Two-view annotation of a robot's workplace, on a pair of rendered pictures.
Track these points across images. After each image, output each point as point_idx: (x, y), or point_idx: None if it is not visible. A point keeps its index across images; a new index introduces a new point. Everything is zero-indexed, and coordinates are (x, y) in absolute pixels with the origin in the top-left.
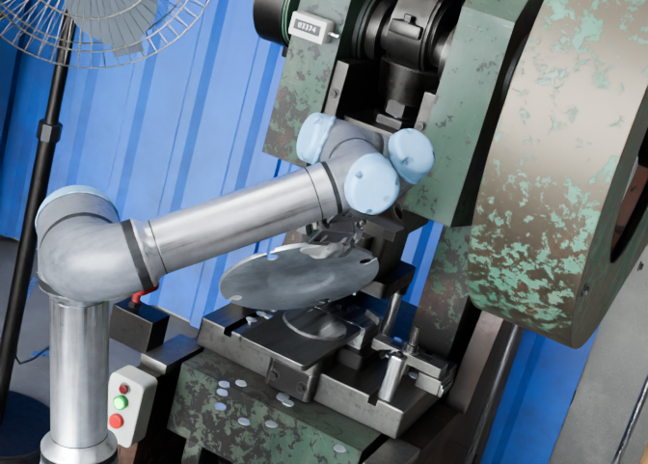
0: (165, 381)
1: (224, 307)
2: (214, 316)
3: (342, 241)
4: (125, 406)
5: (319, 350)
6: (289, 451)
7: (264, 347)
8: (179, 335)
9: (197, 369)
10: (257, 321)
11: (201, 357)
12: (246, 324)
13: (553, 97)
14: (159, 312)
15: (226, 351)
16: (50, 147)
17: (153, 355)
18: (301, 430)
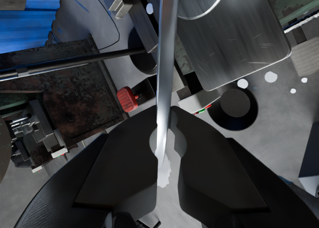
0: (188, 77)
1: (135, 24)
2: (147, 42)
3: None
4: (204, 108)
5: (256, 3)
6: (294, 15)
7: (233, 80)
8: (152, 54)
9: (192, 69)
10: (152, 2)
11: (177, 56)
12: (156, 18)
13: None
14: (144, 82)
15: (176, 37)
16: (30, 69)
17: (173, 87)
18: (296, 11)
